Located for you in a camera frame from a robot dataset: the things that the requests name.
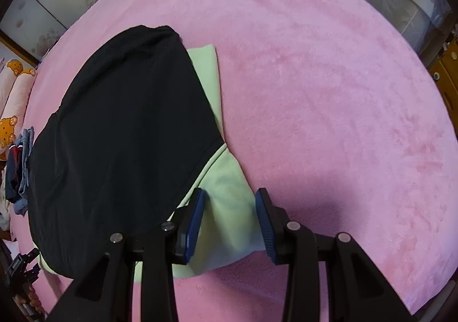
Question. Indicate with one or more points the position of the pink bear-print quilt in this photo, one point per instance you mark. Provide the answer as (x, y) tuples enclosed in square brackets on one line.
[(18, 93)]

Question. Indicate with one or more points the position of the green and black jacket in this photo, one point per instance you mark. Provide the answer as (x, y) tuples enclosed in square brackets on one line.
[(125, 128)]

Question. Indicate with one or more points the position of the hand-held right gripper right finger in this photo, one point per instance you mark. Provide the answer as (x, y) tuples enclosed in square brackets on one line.
[(264, 225)]

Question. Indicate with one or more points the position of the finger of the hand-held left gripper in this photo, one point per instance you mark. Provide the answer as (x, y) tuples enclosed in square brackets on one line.
[(31, 255)]

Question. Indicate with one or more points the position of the pink fleece blanket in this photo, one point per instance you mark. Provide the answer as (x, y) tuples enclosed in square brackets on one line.
[(322, 93)]

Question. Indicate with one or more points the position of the folded blue jeans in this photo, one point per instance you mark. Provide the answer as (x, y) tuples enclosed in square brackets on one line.
[(27, 150)]

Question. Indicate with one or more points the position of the person's left hand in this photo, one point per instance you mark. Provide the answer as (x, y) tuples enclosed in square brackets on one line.
[(34, 298)]

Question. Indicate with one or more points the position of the white crumpled cloth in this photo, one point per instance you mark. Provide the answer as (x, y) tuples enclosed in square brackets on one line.
[(4, 214)]

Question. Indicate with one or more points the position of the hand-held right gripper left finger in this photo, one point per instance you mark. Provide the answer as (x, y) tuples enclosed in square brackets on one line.
[(193, 225)]

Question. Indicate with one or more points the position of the yellow wooden cabinet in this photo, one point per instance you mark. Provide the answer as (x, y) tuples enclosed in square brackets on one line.
[(447, 78)]

